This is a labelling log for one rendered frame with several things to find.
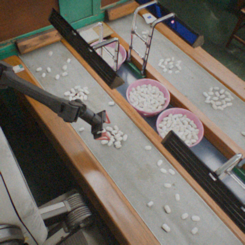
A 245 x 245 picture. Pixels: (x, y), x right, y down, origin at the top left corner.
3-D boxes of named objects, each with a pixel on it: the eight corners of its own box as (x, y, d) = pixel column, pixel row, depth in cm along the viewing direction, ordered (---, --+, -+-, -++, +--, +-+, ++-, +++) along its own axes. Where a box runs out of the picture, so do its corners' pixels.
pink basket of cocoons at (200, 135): (175, 163, 153) (179, 155, 146) (144, 130, 165) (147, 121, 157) (207, 140, 164) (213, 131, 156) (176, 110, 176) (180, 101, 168)
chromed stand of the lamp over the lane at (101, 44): (92, 107, 172) (92, 50, 136) (75, 86, 180) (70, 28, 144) (117, 94, 179) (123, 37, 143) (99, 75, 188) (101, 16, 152)
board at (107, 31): (74, 49, 188) (73, 48, 187) (62, 37, 194) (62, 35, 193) (114, 33, 201) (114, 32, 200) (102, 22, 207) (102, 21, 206)
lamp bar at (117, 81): (111, 91, 132) (112, 80, 126) (47, 20, 159) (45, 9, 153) (125, 84, 136) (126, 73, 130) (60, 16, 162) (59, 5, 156)
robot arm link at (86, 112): (78, 117, 119) (86, 107, 118) (72, 110, 124) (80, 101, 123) (88, 125, 123) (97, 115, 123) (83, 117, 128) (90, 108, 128)
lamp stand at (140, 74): (142, 81, 188) (153, 24, 152) (124, 64, 196) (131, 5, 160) (162, 71, 195) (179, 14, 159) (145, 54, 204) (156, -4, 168)
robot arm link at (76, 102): (64, 122, 117) (70, 104, 115) (55, 110, 126) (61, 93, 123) (88, 125, 125) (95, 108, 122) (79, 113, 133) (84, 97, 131)
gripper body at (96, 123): (93, 135, 128) (82, 128, 123) (94, 117, 134) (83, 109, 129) (104, 130, 125) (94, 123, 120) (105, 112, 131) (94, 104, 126)
